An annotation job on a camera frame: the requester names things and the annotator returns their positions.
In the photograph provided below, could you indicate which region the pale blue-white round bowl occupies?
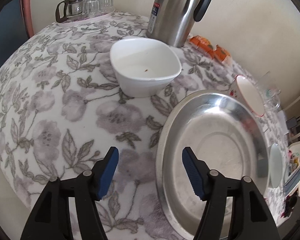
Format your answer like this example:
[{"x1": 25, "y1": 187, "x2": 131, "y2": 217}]
[{"x1": 269, "y1": 144, "x2": 283, "y2": 189}]

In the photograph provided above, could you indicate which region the strawberry pattern red-rim bowl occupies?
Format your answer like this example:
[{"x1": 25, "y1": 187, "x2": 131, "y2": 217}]
[{"x1": 228, "y1": 75, "x2": 265, "y2": 117}]

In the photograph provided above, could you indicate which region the white squarish ceramic bowl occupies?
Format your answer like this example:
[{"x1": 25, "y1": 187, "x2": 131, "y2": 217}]
[{"x1": 110, "y1": 37, "x2": 181, "y2": 98}]

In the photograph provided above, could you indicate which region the large stainless steel plate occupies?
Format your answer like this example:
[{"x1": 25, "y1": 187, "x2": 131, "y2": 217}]
[{"x1": 156, "y1": 90, "x2": 269, "y2": 239}]

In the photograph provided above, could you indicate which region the floral grey white tablecloth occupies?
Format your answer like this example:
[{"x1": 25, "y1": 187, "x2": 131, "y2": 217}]
[{"x1": 0, "y1": 11, "x2": 250, "y2": 239}]

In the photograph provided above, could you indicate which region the large clear glass mug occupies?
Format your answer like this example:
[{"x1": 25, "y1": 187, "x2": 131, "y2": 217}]
[{"x1": 257, "y1": 72, "x2": 281, "y2": 111}]

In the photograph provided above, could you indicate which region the orange snack packet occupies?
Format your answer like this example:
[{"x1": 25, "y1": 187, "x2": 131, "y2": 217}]
[
  {"x1": 213, "y1": 44, "x2": 232, "y2": 64},
  {"x1": 189, "y1": 35, "x2": 213, "y2": 57}
]

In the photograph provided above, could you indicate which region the dark blue cabinet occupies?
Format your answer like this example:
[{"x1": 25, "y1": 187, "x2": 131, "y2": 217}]
[{"x1": 0, "y1": 0, "x2": 29, "y2": 67}]

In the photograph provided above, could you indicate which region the pink tray under glasses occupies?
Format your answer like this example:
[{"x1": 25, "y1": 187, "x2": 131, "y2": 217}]
[{"x1": 57, "y1": 8, "x2": 115, "y2": 27}]

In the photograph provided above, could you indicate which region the small clear drinking glass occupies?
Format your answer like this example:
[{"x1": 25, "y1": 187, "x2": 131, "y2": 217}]
[{"x1": 83, "y1": 0, "x2": 101, "y2": 17}]

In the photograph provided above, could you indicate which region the stainless steel thermos jug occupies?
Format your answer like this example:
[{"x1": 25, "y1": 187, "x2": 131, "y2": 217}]
[{"x1": 146, "y1": 0, "x2": 212, "y2": 48}]

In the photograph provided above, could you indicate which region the glass coffee pot black handle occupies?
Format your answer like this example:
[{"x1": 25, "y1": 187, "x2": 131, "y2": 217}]
[{"x1": 55, "y1": 0, "x2": 84, "y2": 23}]

